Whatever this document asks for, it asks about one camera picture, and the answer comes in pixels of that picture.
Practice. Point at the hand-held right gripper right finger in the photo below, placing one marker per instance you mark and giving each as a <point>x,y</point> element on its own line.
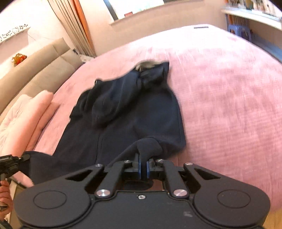
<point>148,169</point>

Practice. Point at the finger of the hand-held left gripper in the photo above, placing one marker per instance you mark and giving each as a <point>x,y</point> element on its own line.
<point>21,161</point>

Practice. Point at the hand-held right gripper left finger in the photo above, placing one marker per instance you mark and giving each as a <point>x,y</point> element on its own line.
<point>138,168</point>

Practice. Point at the dark navy striped-sleeve hoodie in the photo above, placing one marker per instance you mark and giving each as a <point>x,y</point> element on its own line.
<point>132,110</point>

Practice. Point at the person's left hand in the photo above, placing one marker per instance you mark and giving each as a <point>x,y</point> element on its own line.
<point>4,194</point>

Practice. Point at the folded pink quilt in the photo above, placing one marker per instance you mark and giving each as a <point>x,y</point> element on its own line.
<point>22,123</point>

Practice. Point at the beige padded headboard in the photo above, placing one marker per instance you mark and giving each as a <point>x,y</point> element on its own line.
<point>44,66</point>

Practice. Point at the bed with pink bedspread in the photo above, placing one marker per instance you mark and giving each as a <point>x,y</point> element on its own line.
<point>220,99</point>

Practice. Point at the brown plush toy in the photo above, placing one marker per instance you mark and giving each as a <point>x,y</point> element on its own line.
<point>19,59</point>

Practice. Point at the white bedside items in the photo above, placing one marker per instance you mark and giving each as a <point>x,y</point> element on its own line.
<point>86,58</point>

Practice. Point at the beige curtain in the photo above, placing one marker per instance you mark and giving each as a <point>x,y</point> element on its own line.
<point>63,19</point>

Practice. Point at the black remote control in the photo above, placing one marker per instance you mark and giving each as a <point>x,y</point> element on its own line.
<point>201,27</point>

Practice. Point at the small red box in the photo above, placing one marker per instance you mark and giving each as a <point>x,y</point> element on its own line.
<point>128,14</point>

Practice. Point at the orange curtain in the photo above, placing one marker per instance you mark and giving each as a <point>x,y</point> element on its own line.
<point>81,15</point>

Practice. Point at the dark-framed window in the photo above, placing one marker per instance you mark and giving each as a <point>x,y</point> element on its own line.
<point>132,5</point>

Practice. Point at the blue plastic stool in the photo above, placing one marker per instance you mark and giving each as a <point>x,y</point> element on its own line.
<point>240,32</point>

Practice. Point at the long white desk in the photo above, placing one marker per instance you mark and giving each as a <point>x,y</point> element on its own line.
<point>253,18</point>

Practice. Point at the row of books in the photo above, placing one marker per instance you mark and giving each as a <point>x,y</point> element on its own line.
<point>249,5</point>

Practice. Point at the white cut-out wall shelf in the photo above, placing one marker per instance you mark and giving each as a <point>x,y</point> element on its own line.
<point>13,34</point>

